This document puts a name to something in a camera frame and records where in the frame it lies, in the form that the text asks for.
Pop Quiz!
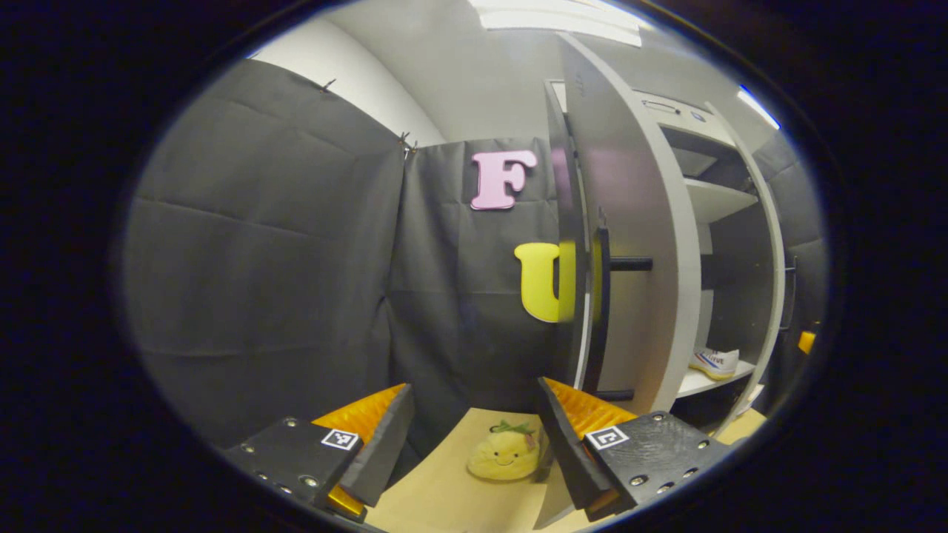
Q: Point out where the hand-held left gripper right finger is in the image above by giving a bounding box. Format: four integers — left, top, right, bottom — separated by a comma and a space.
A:
535, 376, 730, 523

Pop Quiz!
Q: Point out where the white shoe cabinet door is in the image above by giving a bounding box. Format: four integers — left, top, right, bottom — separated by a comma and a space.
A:
533, 33, 703, 530
704, 100, 799, 438

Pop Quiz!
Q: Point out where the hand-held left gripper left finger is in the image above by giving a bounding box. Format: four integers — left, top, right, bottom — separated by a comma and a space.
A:
222, 383, 415, 525

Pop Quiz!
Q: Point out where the white striped canvas shoe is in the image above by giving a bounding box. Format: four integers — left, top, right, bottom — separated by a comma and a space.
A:
689, 348, 740, 381

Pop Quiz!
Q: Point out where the yellow plush toy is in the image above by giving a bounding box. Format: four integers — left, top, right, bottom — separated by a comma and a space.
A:
467, 420, 547, 482

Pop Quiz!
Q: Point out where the white shoe cabinet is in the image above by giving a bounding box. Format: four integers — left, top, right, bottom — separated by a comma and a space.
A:
548, 78, 786, 438

